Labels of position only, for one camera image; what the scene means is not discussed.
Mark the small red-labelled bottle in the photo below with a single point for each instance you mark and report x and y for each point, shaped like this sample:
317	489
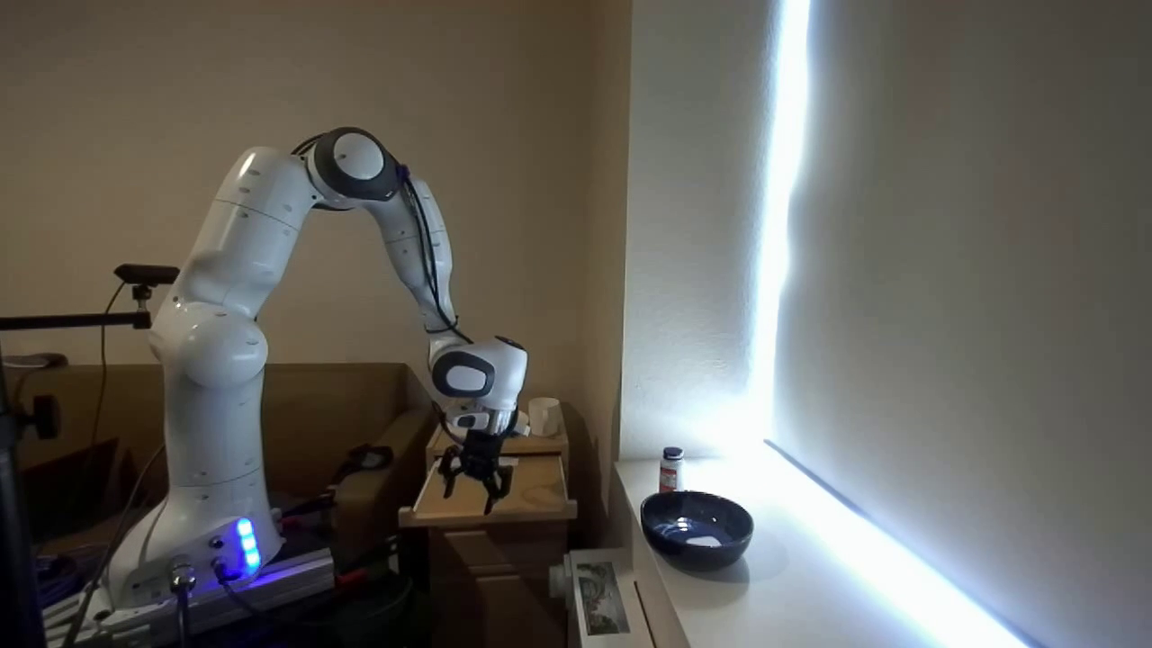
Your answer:
672	470

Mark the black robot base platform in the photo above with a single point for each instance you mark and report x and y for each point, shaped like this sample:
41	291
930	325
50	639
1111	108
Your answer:
155	587

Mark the white window blind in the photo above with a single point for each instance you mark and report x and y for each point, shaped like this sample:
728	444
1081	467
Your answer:
906	248

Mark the black camera on stand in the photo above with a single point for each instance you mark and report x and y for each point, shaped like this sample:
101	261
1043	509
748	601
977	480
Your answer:
143	278

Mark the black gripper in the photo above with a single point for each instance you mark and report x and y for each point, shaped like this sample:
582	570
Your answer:
478	444

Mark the dark blue bowl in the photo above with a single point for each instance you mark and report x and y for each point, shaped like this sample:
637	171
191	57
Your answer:
697	531

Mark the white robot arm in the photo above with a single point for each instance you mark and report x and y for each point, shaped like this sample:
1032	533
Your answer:
212	351

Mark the grey black sock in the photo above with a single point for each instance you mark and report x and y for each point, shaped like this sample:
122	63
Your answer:
366	458

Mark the wooden nightstand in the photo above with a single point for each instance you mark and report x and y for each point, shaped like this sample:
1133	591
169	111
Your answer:
492	583

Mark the white ceramic mug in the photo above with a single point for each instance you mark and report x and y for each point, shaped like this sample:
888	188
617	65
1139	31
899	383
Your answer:
544	415

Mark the wooden pull-out nightstand shelf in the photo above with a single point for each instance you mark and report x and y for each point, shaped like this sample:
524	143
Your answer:
536	493

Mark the brown leather armchair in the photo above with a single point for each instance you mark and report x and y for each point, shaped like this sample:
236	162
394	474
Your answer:
108	440

